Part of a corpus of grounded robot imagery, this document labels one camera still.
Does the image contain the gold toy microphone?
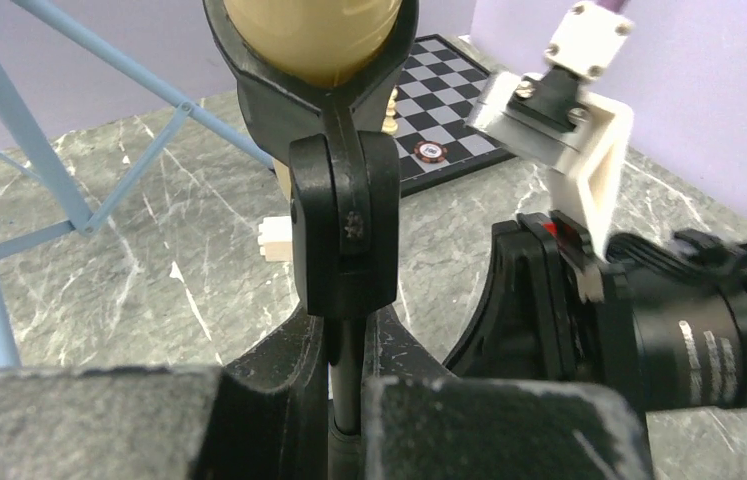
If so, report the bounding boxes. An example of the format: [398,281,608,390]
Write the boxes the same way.
[224,0,401,88]

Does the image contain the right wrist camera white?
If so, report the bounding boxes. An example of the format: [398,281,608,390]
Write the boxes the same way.
[465,0,635,260]

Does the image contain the light blue music stand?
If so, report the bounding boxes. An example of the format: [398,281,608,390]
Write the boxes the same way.
[0,1,273,368]

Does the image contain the white chess pawn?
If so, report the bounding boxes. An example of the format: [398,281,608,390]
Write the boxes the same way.
[381,87,398,136]

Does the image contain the blue white block toy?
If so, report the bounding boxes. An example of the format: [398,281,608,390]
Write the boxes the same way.
[257,216,293,262]

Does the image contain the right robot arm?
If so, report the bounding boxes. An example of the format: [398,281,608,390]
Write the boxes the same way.
[429,211,747,479]

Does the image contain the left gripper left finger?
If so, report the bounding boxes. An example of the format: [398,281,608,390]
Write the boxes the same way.
[0,310,327,479]

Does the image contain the black white chessboard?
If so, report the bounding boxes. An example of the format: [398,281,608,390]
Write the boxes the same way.
[394,34,513,197]

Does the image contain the poker chip on chessboard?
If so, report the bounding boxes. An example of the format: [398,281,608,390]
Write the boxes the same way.
[413,141,447,164]

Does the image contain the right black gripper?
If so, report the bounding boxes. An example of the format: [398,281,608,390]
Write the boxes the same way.
[444,210,612,386]

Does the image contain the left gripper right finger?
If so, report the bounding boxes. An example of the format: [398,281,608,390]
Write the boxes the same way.
[362,307,654,479]

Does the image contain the black microphone stand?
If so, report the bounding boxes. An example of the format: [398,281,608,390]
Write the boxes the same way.
[204,1,419,479]

